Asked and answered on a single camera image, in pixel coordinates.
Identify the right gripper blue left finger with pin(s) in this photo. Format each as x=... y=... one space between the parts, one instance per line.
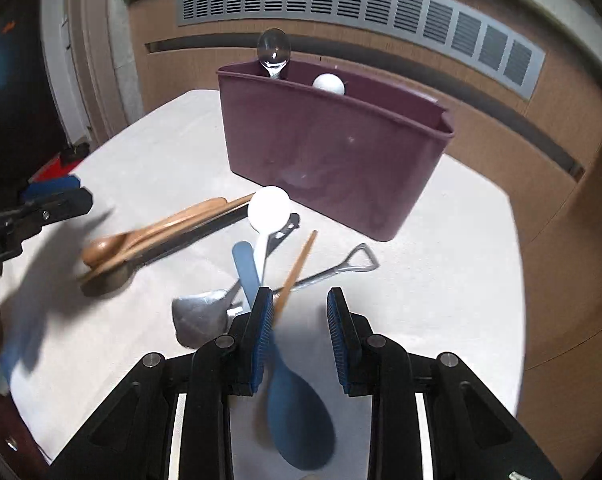
x=252 y=333

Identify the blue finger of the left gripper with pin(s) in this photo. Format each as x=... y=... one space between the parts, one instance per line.
x=44 y=188

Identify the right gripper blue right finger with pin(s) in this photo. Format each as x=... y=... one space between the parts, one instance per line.
x=355 y=361

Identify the wooden chopstick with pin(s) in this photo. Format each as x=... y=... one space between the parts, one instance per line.
x=278 y=400

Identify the metal smiley handle spoon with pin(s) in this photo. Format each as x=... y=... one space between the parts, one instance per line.
x=202 y=317

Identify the metal shovel handle spoon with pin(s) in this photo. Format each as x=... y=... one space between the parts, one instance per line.
x=331 y=272

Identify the blue plastic rice paddle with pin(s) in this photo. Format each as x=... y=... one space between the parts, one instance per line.
x=299 y=423

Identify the white round ladle spoon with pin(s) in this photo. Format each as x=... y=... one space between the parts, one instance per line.
x=330 y=83

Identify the clear dark plastic spoon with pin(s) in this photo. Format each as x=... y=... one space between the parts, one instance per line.
x=274 y=51

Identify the maroon plastic utensil caddy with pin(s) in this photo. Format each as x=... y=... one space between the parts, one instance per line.
x=361 y=158

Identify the grey ventilation grille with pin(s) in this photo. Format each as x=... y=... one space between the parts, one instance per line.
x=444 y=26

